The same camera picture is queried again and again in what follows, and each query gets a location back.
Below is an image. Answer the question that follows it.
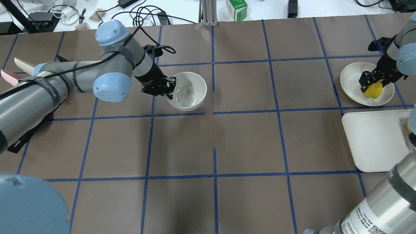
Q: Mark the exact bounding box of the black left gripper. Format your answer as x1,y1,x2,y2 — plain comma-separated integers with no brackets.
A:
133,63,177,100

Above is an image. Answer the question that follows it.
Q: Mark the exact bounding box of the yellow lemon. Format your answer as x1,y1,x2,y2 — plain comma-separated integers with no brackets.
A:
364,81,383,99

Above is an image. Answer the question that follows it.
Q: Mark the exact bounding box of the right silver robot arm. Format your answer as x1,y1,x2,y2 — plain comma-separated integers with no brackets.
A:
319,14,416,234

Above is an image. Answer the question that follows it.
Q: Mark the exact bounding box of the cream plate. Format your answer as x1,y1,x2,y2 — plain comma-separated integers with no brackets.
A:
14,58,36,75

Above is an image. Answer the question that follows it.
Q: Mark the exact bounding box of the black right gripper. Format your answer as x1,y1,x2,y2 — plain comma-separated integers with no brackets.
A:
358,55,408,93

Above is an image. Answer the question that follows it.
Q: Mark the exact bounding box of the white rectangular tray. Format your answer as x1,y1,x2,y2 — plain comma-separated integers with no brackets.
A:
342,110,415,172

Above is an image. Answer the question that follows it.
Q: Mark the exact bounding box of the white ceramic bowl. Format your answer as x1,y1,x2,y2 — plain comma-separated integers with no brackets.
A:
165,72,207,111

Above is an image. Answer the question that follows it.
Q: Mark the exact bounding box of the white round plate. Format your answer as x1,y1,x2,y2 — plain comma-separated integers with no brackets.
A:
340,62,395,106

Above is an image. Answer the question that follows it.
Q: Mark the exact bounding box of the green white box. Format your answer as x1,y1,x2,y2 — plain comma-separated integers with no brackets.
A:
225,0,248,22

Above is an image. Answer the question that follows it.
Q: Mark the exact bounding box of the black power adapter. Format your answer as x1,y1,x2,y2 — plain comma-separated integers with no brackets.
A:
117,0,140,9

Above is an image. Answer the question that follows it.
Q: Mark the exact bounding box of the pink plate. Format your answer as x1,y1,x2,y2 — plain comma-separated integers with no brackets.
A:
1,70,24,86

